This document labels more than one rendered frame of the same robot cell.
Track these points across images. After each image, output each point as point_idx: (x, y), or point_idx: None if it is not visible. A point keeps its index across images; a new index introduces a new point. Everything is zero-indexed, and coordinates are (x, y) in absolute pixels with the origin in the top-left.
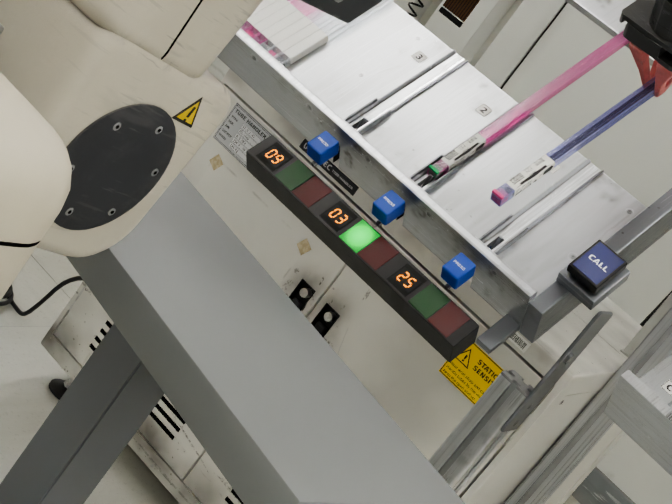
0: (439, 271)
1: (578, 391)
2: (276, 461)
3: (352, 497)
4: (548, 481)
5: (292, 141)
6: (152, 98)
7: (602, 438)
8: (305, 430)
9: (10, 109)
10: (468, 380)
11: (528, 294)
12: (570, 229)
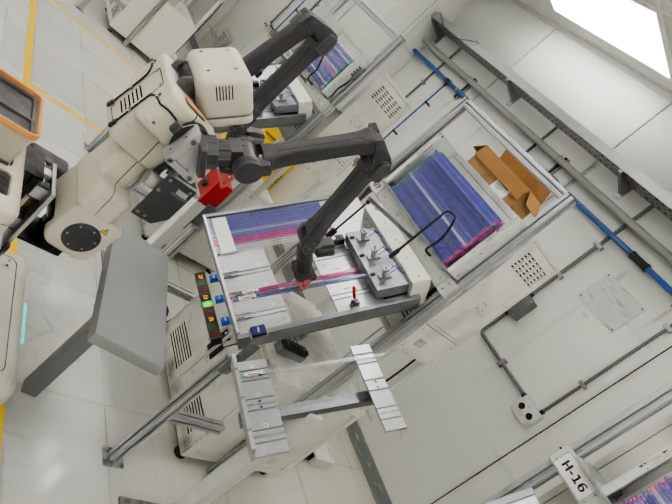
0: None
1: (285, 389)
2: (99, 324)
3: (117, 342)
4: None
5: None
6: (92, 224)
7: (322, 426)
8: (122, 326)
9: (6, 198)
10: None
11: (236, 332)
12: (265, 321)
